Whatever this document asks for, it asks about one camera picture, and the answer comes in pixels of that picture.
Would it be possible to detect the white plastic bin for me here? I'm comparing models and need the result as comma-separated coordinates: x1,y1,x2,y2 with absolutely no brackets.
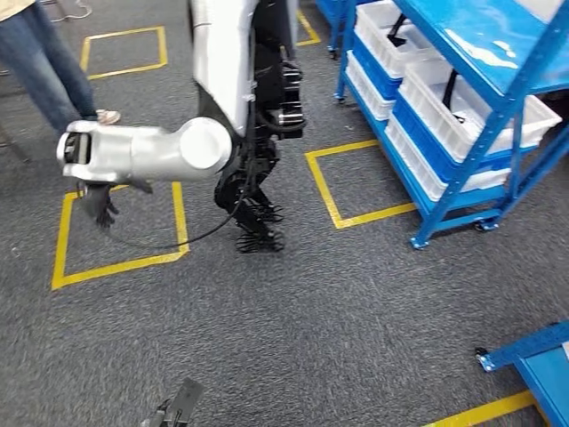
384,113,512,204
354,0,441,81
345,50,397,123
398,57,564,165

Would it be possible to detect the white floor cable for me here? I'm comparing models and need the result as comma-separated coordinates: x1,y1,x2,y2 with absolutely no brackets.
50,0,94,25

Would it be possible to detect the white black humanoid robot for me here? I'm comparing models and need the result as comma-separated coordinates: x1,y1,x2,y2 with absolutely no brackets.
186,0,309,255

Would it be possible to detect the dark humanoid robot hand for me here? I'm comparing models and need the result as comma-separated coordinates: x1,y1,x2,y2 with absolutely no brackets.
77,182,121,231

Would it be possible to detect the large blue metal shelf rack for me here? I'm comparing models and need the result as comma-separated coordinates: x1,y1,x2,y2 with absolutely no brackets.
475,319,569,427

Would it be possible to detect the small blue metal shelf rack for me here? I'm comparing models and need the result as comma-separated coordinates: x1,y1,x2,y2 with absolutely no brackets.
333,0,569,253

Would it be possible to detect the black strap part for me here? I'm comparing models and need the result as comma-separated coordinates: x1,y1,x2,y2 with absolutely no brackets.
386,13,408,49
441,68,466,125

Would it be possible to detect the black robot tether cable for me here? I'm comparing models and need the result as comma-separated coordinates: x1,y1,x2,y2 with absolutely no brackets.
106,171,257,251

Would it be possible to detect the yellow floor tape outline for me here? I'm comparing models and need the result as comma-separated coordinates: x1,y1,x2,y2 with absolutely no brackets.
304,139,418,231
420,389,551,427

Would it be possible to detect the person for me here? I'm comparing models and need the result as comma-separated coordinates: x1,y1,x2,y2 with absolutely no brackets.
0,0,122,137

